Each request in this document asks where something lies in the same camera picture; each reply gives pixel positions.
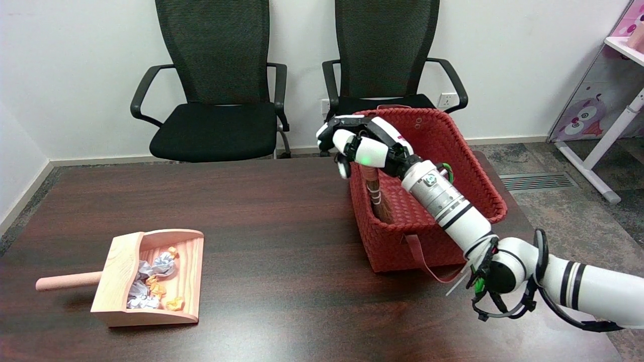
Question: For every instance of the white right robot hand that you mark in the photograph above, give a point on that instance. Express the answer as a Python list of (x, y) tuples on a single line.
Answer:
[(370, 146)]

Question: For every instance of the small brown straw broom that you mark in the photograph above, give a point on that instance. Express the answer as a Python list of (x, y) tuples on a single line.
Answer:
[(380, 193)]

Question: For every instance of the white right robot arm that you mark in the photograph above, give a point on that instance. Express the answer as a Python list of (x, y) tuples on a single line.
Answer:
[(503, 241)]

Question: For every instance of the red woven plastic basket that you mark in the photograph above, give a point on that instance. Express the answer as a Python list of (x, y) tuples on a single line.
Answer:
[(432, 201)]

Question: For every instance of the black mesh office chair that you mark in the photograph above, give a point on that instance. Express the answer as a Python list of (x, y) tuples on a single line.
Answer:
[(211, 90), (387, 55)]

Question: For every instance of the metal floor vent grille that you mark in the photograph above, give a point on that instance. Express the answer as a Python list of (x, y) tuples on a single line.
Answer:
[(537, 182)]

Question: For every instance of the crumpled gold paper ball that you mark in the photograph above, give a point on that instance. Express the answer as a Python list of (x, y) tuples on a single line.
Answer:
[(175, 303), (156, 287), (172, 251)]

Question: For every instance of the white desk with pink panel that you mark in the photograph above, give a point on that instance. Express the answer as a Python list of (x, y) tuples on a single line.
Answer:
[(604, 100)]

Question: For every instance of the crumpled silver paper ball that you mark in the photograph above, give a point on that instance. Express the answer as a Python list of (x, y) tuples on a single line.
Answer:
[(160, 265), (141, 296)]

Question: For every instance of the white wall power socket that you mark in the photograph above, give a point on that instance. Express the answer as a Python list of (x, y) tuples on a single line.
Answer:
[(325, 106), (447, 100)]

